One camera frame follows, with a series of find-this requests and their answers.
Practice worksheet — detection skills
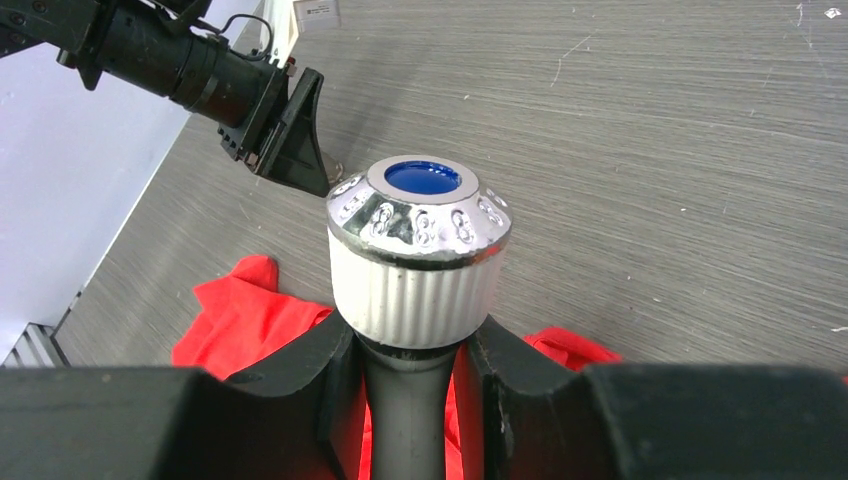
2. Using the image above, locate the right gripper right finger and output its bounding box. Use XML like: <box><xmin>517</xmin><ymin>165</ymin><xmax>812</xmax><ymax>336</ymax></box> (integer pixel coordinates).
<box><xmin>463</xmin><ymin>319</ymin><xmax>847</xmax><ymax>479</ymax></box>

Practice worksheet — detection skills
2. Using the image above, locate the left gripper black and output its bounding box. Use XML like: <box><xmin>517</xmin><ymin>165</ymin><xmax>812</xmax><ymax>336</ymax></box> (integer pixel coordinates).
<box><xmin>56</xmin><ymin>1</ymin><xmax>331</xmax><ymax>198</ymax></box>

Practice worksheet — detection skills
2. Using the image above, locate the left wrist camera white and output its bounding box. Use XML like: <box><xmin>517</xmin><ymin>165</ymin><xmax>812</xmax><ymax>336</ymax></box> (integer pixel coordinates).
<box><xmin>260</xmin><ymin>0</ymin><xmax>341</xmax><ymax>68</ymax></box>

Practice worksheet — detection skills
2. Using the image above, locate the red cloth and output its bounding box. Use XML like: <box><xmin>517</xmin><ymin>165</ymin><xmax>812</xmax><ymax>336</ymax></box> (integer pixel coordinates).
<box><xmin>171</xmin><ymin>255</ymin><xmax>622</xmax><ymax>480</ymax></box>

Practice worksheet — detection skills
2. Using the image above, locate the white faucet with chrome head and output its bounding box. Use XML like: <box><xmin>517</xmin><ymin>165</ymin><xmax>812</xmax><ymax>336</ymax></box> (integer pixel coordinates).
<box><xmin>326</xmin><ymin>155</ymin><xmax>513</xmax><ymax>479</ymax></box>

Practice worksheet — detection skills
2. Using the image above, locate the aluminium frame rail front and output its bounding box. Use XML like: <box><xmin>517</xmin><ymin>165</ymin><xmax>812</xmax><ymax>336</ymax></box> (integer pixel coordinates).
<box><xmin>1</xmin><ymin>323</ymin><xmax>70</xmax><ymax>368</ymax></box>

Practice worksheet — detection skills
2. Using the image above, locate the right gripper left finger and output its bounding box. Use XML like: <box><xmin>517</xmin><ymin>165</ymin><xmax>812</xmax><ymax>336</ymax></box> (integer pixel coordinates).
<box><xmin>1</xmin><ymin>314</ymin><xmax>364</xmax><ymax>479</ymax></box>

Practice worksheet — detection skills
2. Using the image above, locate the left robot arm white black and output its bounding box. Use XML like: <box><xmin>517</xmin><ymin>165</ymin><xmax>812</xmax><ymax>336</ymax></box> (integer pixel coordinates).
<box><xmin>1</xmin><ymin>0</ymin><xmax>343</xmax><ymax>197</ymax></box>

